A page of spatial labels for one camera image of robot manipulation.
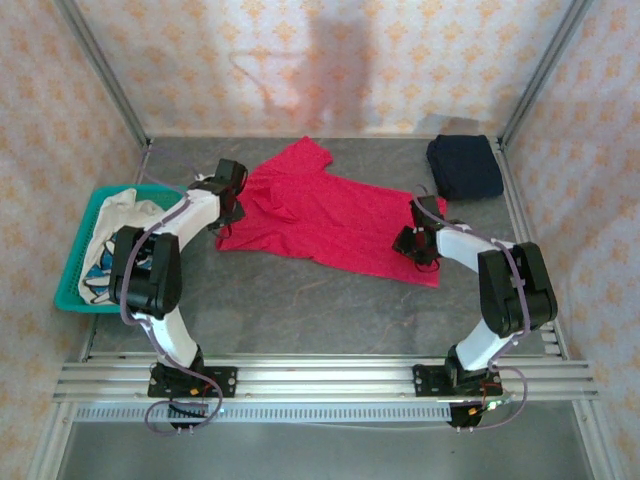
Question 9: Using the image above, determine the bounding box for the red t-shirt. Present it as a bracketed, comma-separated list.
[215, 135, 449, 289]

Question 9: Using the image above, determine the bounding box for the aluminium mounting rail beam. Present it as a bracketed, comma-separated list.
[52, 352, 600, 402]

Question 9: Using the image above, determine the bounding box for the teal plastic basket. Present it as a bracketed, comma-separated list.
[53, 184, 190, 315]

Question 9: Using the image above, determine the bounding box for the white flower print t-shirt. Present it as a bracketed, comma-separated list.
[79, 188, 171, 305]

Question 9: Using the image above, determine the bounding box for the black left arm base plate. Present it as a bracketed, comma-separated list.
[147, 366, 238, 400]

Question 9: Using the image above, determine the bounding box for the slotted grey cable duct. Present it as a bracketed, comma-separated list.
[74, 402, 454, 424]

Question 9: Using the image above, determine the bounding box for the aluminium frame post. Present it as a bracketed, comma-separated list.
[53, 0, 153, 151]
[498, 0, 599, 151]

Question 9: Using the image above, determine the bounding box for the folded navy t-shirt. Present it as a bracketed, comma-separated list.
[425, 133, 505, 203]

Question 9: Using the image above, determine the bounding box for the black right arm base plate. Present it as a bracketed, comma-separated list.
[412, 363, 501, 399]

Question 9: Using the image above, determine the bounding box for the small green circuit board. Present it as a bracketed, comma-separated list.
[477, 394, 517, 415]

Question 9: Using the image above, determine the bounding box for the aluminium frame leg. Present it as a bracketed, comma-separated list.
[572, 399, 627, 480]
[28, 399, 76, 480]

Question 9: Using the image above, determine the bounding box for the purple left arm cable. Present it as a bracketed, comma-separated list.
[119, 147, 224, 437]

